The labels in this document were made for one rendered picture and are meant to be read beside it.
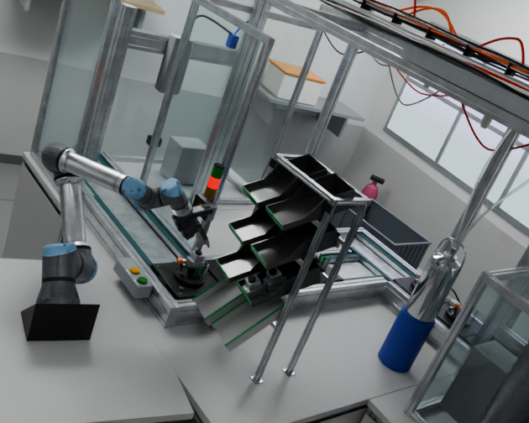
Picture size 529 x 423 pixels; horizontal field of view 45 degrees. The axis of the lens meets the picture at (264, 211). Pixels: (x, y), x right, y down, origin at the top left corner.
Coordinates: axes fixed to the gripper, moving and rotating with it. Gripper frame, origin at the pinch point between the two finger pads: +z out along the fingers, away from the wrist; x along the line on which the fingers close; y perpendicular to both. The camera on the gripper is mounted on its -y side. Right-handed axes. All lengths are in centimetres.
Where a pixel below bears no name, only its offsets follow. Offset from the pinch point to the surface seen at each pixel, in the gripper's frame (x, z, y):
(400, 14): -33, -13, -145
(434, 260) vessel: 58, 30, -70
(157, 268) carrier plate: -8.7, 7.1, 21.6
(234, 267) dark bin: 26.9, -5.9, 0.2
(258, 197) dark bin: 28.1, -30.8, -18.4
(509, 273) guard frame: 89, 19, -79
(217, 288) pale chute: 21.5, 4.9, 8.6
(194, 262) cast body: 1.9, 6.0, 8.4
